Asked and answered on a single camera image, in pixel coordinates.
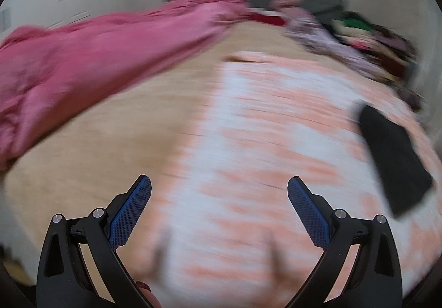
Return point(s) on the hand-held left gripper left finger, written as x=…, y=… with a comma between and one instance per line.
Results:
x=131, y=211

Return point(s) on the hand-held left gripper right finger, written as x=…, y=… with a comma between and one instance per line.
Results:
x=310, y=214

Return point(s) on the black sweater with orange patches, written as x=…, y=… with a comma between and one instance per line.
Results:
x=393, y=163

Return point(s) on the stack of folded clothes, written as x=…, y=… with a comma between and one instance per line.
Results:
x=376, y=42

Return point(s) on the person's left hand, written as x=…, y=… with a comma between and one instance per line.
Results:
x=146, y=296

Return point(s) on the beige bed sheet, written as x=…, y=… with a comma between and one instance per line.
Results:
x=121, y=138

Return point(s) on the peach and white checked blanket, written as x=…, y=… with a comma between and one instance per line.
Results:
x=259, y=156

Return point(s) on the pink quilt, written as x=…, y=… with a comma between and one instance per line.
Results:
x=86, y=59

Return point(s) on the lavender garment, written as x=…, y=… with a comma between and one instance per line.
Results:
x=328, y=42

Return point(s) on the red cloth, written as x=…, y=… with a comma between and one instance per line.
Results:
x=269, y=19

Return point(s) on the pink fluffy cloth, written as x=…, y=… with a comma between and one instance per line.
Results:
x=285, y=0

